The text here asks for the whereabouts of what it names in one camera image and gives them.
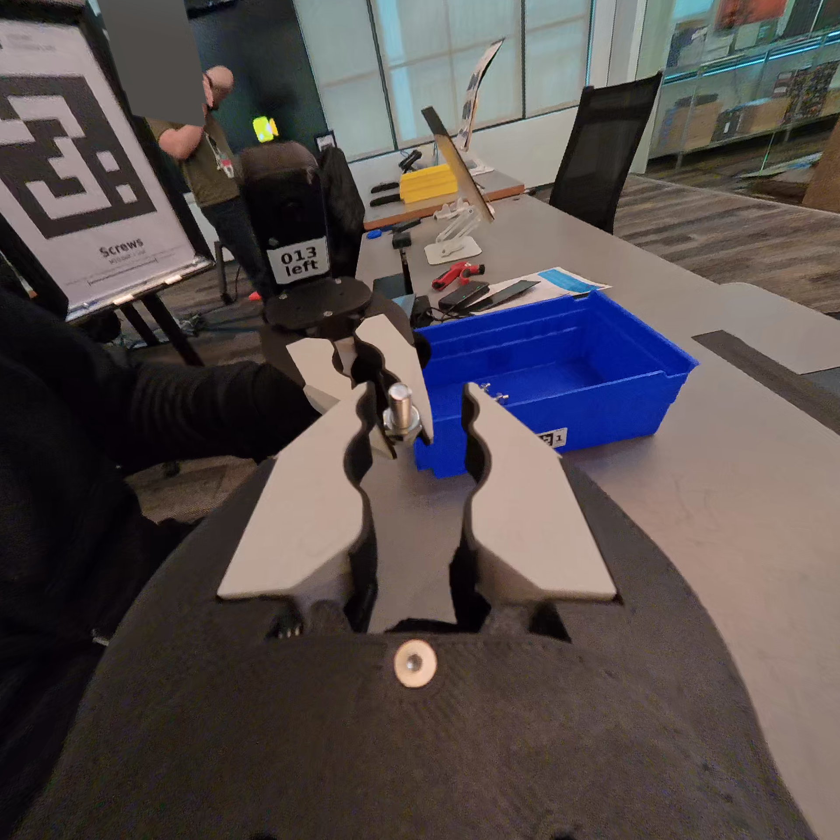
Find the red and black tool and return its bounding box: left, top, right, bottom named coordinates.
left=431, top=261, right=487, bottom=291

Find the black mesh office chair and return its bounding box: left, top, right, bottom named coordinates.
left=548, top=71, right=664, bottom=235

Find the blue printed paper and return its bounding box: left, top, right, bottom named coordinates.
left=489, top=266, right=613, bottom=303

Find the white coded sign on easel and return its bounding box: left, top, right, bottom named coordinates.
left=0, top=16, right=217, bottom=368

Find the small yellow bin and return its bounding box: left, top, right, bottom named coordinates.
left=399, top=164, right=458, bottom=204

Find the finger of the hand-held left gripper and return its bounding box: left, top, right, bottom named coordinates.
left=354, top=314, right=436, bottom=446
left=285, top=336, right=399, bottom=461

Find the wooden background desk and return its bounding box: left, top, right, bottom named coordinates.
left=361, top=167, right=526, bottom=231

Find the storage shelf with boxes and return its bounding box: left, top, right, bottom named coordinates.
left=646, top=0, right=840, bottom=172

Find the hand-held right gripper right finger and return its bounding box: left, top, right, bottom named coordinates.
left=448, top=382, right=619, bottom=632

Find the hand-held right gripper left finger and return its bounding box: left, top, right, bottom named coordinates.
left=217, top=382, right=380, bottom=634

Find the black tablet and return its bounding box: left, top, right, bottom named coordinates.
left=469, top=279, right=542, bottom=312

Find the black hammer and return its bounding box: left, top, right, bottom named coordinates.
left=392, top=230, right=416, bottom=293

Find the white stand with tilted board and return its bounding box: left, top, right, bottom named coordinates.
left=420, top=105, right=496, bottom=266

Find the blue plastic bin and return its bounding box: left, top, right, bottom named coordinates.
left=412, top=290, right=700, bottom=479

